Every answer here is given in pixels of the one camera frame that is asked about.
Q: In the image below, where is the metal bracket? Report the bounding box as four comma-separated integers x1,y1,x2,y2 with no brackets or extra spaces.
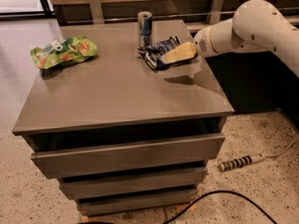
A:
206,0,224,25
89,0,105,24

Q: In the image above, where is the green chip bag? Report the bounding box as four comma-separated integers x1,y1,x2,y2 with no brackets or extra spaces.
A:
30,35,98,70

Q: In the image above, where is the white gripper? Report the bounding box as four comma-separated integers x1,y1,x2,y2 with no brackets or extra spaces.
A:
162,27,214,64

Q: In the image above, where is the grey drawer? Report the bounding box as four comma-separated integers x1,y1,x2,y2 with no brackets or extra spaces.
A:
31,133,224,178
77,188,196,217
60,167,207,200

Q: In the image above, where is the middle grey drawer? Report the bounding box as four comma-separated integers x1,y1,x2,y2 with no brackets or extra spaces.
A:
60,167,207,200

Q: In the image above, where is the redbull can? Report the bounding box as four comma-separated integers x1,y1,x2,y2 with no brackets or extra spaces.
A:
138,11,152,49

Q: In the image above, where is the left metal bracket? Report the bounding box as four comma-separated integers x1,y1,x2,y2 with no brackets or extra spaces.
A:
89,0,105,24

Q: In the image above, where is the top grey drawer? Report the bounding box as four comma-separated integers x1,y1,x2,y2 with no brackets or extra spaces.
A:
31,133,224,178

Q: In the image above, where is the bottom grey drawer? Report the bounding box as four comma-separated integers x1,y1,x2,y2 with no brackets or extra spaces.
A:
77,188,196,217

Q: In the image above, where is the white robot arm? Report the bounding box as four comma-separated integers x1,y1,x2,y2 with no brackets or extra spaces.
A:
162,0,299,76

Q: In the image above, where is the grey drawer cabinet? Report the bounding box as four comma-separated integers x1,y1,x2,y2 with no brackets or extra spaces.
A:
13,23,233,204

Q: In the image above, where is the blue chip bag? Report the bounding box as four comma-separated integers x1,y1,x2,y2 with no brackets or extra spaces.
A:
137,36,191,70

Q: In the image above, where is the white power strip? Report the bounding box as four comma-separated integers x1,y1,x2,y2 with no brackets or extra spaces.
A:
218,138,299,172

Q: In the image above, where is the black floor cable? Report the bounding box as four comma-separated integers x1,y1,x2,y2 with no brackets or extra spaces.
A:
163,189,278,224

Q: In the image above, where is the right metal bracket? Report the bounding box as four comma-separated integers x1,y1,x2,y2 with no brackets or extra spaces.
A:
206,0,224,25

